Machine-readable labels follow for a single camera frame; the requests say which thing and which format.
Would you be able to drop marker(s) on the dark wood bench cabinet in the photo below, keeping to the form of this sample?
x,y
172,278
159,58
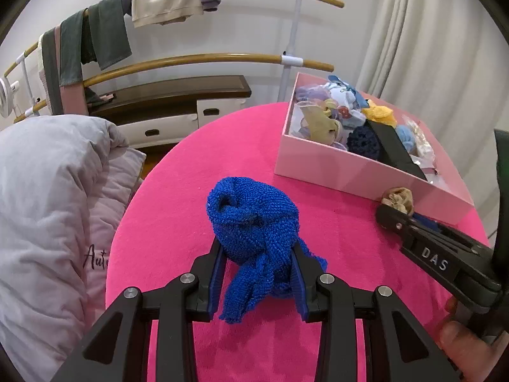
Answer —
x,y
165,112

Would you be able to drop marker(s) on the white curtain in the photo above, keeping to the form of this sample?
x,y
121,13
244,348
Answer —
x,y
446,62

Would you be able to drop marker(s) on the clear plastic bag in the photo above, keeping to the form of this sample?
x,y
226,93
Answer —
x,y
427,167

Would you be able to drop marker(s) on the black rectangular case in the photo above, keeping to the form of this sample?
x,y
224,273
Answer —
x,y
392,151

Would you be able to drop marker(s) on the white barre stand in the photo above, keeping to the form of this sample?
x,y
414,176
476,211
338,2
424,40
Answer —
x,y
290,49

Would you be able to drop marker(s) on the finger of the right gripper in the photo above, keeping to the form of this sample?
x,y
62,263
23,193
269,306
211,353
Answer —
x,y
426,223

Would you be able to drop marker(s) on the light blue sock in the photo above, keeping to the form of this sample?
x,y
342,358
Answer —
x,y
406,137

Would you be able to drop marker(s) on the grey quilt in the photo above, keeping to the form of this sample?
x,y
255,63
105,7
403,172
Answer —
x,y
66,182

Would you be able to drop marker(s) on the patterned white blue cloth bundle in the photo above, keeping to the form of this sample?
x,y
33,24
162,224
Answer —
x,y
350,102

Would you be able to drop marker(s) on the beige floral scrunchie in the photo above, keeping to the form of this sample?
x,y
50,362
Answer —
x,y
399,198

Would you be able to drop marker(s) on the cotton swab bag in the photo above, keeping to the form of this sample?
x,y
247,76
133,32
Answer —
x,y
423,146

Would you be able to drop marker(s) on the grey pink yoga mat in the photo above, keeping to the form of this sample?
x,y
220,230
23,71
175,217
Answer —
x,y
61,79

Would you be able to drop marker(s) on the dark green towel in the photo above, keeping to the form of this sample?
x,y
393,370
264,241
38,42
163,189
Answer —
x,y
97,34

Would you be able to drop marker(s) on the pink cardboard box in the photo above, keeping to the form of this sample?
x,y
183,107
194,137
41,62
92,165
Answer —
x,y
300,159

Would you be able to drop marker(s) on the person's right hand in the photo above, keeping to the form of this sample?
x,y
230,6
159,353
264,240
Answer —
x,y
474,357

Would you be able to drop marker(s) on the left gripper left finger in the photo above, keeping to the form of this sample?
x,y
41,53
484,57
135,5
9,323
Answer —
x,y
117,346

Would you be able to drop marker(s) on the cream garment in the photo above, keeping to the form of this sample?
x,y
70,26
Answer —
x,y
162,12

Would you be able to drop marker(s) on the pink round tablecloth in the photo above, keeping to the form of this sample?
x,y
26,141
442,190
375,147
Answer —
x,y
166,226

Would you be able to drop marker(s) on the white small fan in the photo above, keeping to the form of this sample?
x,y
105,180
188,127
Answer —
x,y
7,96

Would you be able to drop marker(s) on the royal blue knitted cloth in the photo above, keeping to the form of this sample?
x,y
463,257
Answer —
x,y
258,227

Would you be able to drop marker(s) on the navy crochet item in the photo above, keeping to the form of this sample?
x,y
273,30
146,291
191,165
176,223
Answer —
x,y
364,142

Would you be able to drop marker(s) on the yellow crochet toy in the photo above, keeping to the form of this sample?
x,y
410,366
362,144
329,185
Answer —
x,y
379,114

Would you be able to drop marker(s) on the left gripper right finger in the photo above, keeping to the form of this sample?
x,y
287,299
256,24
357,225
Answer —
x,y
397,346

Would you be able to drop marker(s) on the lower wooden barre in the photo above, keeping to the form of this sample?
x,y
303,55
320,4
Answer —
x,y
70,99

